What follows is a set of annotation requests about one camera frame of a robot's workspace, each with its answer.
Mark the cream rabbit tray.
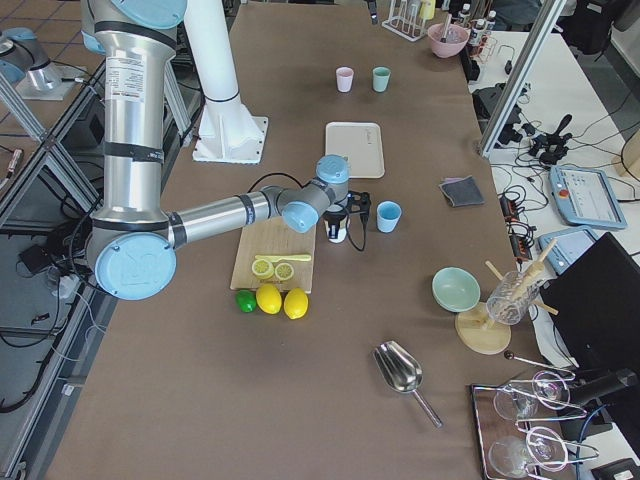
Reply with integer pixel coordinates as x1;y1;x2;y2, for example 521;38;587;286
325;121;385;179

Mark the lemon half near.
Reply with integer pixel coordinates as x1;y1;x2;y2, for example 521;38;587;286
251;259;275;280

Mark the whole lemon left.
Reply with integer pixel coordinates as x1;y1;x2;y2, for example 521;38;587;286
255;283;282;315

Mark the blue teach pendant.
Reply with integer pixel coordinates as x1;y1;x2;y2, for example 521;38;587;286
549;165;627;230
538;225;598;275

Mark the metal scoop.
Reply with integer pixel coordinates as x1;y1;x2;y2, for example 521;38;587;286
373;340;443;428

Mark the green lime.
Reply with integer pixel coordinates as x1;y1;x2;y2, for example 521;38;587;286
235;290;258;313

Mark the whole lemon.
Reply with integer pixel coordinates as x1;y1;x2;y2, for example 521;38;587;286
283;288;309;320
255;283;282;315

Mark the lemon half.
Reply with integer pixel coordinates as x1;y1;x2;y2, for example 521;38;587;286
274;262;295;282
251;259;275;280

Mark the aluminium frame post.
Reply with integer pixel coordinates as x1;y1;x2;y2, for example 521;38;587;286
478;0;566;160

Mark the metal muddler in bowl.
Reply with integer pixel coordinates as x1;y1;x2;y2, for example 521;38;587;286
440;13;452;43

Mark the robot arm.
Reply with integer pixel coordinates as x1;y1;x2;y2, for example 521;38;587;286
81;1;351;300
1;27;69;101

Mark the yellow plastic knife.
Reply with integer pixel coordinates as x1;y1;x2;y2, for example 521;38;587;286
254;254;312;263

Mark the cream cup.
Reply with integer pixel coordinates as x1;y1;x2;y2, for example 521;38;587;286
324;217;348;243

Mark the green cup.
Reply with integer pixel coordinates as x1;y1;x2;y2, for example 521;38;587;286
372;66;391;93

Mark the pink cup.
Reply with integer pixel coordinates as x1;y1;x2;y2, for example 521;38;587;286
335;66;354;93

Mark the pink bowl with ice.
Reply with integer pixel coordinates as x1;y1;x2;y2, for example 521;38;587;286
427;23;470;58

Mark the wooden cup tree stand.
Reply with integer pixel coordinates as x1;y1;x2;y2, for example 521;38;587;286
455;240;559;355

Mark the white wire cup rack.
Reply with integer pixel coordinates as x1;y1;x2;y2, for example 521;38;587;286
382;0;430;42

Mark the lemon half far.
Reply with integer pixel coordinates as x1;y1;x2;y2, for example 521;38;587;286
274;262;295;282

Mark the whole lemon right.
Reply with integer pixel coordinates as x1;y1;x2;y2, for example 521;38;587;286
283;288;309;320

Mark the grey folded cloth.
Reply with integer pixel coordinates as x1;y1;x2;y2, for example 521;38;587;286
439;176;485;208

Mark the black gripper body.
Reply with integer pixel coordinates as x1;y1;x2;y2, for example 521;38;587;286
323;191;371;225

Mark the clear glass on stand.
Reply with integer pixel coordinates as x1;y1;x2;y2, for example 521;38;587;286
486;271;540;325

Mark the blue cup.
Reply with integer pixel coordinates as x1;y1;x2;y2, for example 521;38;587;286
376;200;402;233

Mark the wooden cutting board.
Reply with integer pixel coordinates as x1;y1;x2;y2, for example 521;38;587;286
230;217;316;294

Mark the mirror tray with glasses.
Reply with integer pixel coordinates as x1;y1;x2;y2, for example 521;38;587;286
470;370;599;479

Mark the black laptop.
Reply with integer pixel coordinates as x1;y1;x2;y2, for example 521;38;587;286
541;233;639;395

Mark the green bowl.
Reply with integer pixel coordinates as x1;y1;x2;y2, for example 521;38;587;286
432;267;480;313

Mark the yellow cup on rack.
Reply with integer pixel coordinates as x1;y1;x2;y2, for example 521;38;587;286
420;0;436;20

